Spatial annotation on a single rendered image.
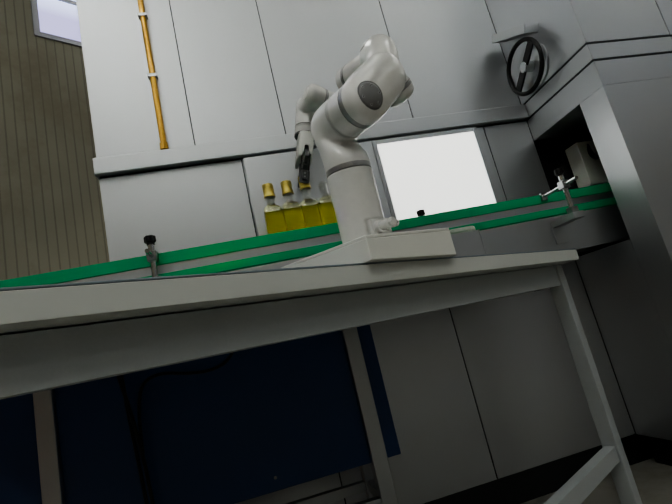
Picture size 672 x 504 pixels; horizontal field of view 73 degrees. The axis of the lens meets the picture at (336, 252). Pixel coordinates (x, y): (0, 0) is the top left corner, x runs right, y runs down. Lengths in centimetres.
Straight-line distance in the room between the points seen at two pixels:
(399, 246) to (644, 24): 144
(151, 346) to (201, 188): 108
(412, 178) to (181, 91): 88
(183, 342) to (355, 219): 42
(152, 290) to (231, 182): 109
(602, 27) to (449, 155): 64
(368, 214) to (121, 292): 50
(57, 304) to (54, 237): 375
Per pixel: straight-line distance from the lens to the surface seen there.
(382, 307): 81
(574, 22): 188
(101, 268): 128
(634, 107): 180
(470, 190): 176
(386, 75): 95
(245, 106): 174
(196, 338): 60
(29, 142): 458
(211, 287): 58
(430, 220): 147
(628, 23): 200
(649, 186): 170
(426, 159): 174
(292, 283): 64
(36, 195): 438
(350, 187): 89
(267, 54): 188
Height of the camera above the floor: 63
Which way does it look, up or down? 12 degrees up
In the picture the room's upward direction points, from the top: 13 degrees counter-clockwise
